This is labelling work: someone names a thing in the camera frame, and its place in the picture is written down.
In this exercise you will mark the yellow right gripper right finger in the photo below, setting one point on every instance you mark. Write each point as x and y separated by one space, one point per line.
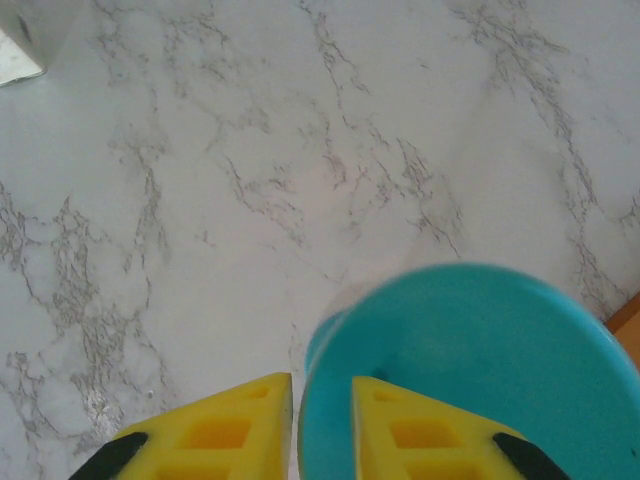
425 445

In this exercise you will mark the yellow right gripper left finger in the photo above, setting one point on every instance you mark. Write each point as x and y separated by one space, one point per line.
220 440

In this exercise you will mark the teal wine glass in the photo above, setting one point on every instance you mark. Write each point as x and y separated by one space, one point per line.
475 340

